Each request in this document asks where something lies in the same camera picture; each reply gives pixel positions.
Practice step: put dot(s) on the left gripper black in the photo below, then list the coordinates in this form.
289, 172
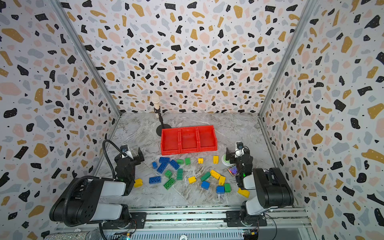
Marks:
132, 158

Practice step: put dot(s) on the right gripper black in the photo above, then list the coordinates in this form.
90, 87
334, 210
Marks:
236, 159

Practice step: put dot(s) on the yellow lego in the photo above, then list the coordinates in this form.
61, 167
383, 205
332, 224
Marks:
138, 183
244, 193

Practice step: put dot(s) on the yellow long lego brick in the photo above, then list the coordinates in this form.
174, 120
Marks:
215, 175

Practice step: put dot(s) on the green slanted lego brick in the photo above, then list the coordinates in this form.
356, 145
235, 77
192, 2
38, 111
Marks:
206, 176

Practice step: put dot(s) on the green small lego brick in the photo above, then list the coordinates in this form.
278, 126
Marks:
168, 174

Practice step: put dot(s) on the green tall lego brick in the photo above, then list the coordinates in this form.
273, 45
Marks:
180, 174

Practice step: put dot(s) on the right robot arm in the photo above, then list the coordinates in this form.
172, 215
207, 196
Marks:
272, 189

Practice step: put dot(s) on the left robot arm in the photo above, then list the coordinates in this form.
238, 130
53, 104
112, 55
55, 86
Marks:
80, 203

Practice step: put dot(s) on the small colourful card box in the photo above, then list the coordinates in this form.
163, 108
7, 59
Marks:
233, 170

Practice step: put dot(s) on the green push button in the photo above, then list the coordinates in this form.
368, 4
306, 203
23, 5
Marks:
225, 161

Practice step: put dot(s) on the green small lego right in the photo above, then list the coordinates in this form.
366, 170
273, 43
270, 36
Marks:
227, 187

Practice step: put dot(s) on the blue long lego brick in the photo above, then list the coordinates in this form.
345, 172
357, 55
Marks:
155, 180

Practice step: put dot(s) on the blue lego brick right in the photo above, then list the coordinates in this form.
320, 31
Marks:
220, 190

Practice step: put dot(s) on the blue flat lego plate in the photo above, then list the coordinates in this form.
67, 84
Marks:
164, 160

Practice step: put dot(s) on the right red bin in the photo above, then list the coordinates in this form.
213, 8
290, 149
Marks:
208, 139

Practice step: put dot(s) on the red bin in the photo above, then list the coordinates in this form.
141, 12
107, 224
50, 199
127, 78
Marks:
189, 140
170, 142
208, 139

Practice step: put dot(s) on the blue small lego brick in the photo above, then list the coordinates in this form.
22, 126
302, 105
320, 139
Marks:
205, 185

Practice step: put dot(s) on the green long lego brick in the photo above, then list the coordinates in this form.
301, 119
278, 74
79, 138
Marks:
169, 183

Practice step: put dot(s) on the left red bin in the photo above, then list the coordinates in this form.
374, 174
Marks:
170, 142

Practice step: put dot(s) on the middle red bin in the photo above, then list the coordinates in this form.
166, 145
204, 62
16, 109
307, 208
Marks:
189, 140

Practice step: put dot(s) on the wooden peg on black stand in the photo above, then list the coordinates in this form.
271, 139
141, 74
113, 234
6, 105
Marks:
157, 109

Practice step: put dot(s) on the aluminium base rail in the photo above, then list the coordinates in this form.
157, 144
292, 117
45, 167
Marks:
203, 223

